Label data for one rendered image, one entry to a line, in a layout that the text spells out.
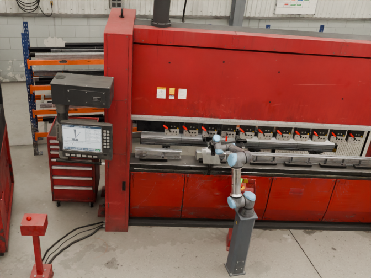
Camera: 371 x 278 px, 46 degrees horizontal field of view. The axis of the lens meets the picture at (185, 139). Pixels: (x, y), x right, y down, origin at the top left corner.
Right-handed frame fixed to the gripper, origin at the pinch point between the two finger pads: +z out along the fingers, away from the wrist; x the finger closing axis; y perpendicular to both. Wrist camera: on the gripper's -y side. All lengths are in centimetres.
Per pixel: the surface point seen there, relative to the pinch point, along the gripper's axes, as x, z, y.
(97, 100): 112, -93, 10
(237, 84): -18, -53, 52
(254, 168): -49, 10, -15
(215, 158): -3.7, -1.6, -9.5
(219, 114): -4.5, -27.0, 30.4
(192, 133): 21.3, -8.7, 15.2
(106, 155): 104, -54, -26
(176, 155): 35.3, 14.3, -2.6
